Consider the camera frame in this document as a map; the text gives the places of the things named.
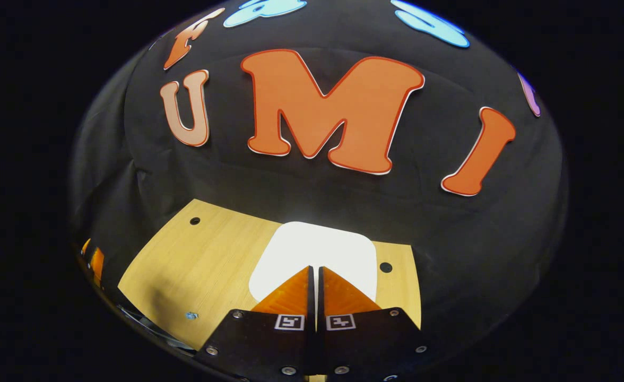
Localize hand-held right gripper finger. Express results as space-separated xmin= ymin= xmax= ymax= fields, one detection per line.
xmin=194 ymin=265 xmax=317 ymax=382
xmin=317 ymin=265 xmax=430 ymax=382

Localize white desktop garbage bin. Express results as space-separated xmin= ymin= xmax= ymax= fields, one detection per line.
xmin=248 ymin=221 xmax=379 ymax=315

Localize wooden desktop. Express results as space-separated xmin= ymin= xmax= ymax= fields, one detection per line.
xmin=117 ymin=199 xmax=422 ymax=353

